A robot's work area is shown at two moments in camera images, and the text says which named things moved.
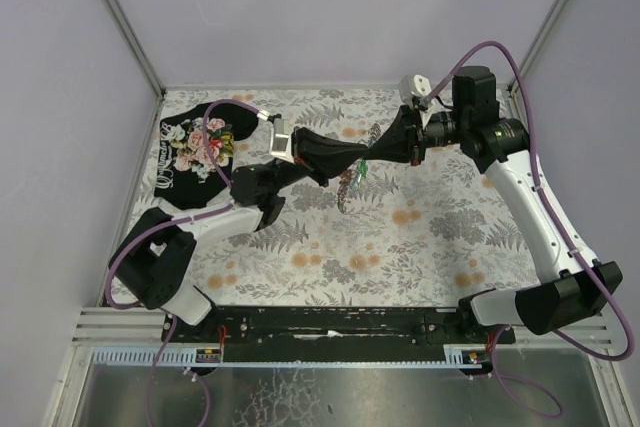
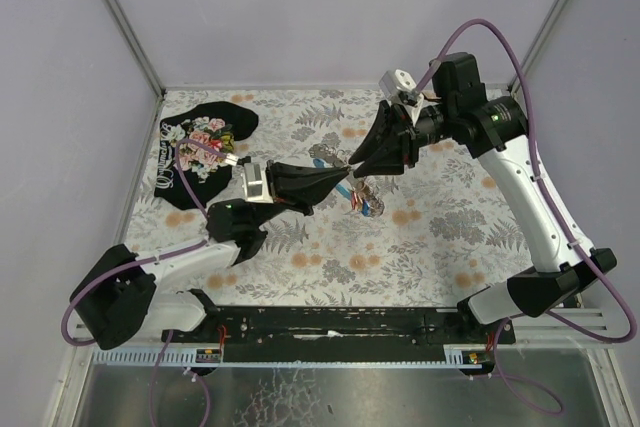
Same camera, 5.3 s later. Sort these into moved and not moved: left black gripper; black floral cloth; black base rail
Moved: left black gripper
Not moved: black base rail; black floral cloth
